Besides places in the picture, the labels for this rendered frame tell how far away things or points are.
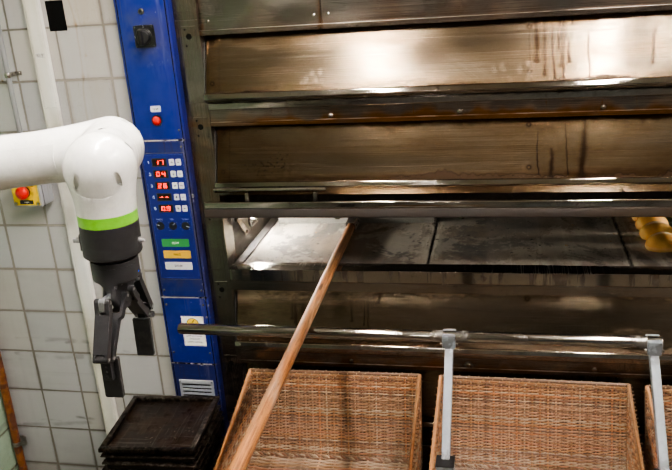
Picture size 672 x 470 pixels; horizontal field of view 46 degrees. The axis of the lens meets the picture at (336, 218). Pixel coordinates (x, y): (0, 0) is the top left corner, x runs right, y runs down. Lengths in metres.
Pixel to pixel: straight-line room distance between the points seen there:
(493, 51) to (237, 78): 0.71
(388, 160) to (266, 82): 0.41
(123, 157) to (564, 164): 1.32
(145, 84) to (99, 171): 1.17
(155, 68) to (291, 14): 0.42
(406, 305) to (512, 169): 0.53
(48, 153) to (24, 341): 1.63
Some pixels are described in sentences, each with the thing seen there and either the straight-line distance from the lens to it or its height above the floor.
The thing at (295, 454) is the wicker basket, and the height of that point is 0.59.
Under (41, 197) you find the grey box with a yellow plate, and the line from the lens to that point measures 2.56.
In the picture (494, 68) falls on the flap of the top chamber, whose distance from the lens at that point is 2.14.
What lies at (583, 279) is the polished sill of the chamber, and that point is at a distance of 2.32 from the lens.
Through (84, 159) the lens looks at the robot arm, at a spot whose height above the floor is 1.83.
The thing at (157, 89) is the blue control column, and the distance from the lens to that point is 2.33.
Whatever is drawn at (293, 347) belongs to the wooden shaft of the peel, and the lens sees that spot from 1.89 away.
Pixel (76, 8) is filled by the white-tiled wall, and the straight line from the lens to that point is 2.44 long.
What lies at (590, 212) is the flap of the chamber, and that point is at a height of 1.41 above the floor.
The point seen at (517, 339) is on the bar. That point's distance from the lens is 1.97.
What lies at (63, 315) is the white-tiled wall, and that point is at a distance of 2.78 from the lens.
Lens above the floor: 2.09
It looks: 19 degrees down
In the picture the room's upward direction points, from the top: 4 degrees counter-clockwise
